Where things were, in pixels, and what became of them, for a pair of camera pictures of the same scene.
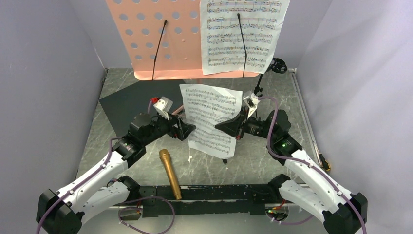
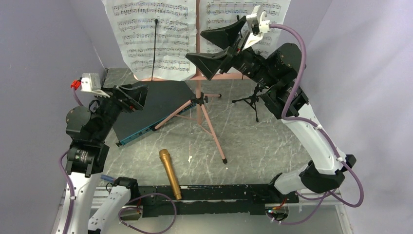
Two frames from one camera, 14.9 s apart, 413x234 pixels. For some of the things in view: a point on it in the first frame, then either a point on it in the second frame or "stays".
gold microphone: (164, 154) stays
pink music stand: (162, 39) → (199, 98)
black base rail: (203, 200) stays
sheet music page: (222, 43) stays
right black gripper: (234, 126) → (227, 38)
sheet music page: (206, 106) → (134, 21)
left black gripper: (184, 128) → (132, 98)
